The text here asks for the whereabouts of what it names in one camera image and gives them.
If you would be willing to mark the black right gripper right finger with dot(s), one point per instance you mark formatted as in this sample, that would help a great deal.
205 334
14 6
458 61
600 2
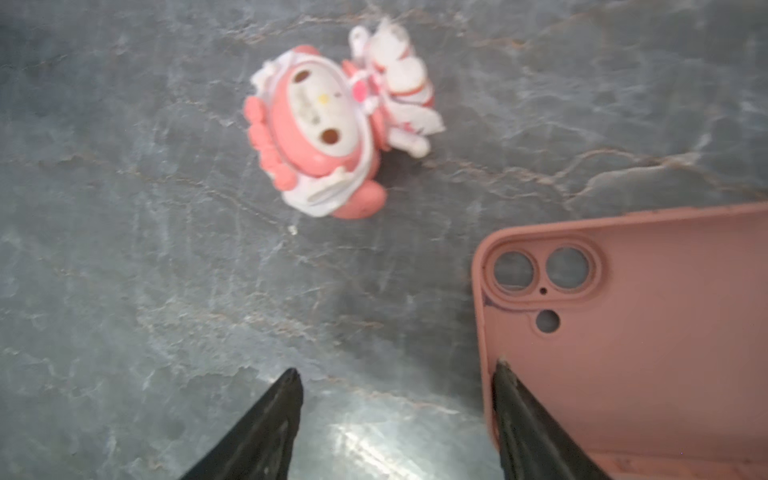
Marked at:
532 444

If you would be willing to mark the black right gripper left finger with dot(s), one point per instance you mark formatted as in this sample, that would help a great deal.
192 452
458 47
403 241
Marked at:
260 445

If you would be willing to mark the pink phone case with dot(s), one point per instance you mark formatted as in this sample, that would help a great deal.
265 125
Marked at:
643 336

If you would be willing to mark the pink white cupcake toy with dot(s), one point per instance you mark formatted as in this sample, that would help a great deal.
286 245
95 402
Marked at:
321 126

